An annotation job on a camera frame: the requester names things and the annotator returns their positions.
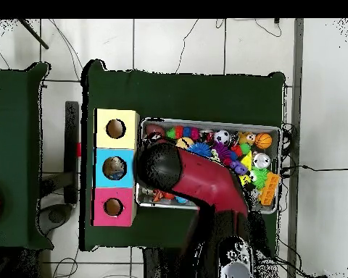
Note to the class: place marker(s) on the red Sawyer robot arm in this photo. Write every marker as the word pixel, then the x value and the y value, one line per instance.
pixel 203 176

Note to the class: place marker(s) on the shallow clear mesh bin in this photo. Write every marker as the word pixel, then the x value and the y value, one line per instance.
pixel 235 125

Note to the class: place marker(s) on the large blue spiky ball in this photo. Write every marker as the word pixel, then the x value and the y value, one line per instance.
pixel 198 149

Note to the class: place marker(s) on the brown toy football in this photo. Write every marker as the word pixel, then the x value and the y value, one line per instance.
pixel 153 129

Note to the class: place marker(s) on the black and white soccer ball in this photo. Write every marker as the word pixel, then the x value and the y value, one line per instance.
pixel 221 137

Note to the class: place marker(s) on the purple plastic block toy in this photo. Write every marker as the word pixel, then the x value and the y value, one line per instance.
pixel 238 167

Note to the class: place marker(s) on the green spiky toy with eyes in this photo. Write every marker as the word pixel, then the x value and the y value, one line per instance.
pixel 258 176

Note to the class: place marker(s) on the orange toy basketball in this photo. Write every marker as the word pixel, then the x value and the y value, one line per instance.
pixel 263 141

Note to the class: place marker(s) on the orange plastic toy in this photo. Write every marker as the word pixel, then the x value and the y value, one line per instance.
pixel 269 188

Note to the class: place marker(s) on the black panel stand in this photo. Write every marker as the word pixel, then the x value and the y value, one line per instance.
pixel 72 150

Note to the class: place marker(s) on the dark green side table cloth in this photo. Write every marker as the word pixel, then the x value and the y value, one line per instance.
pixel 11 130

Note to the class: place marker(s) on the black tripod leg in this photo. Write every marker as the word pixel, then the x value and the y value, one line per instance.
pixel 33 34

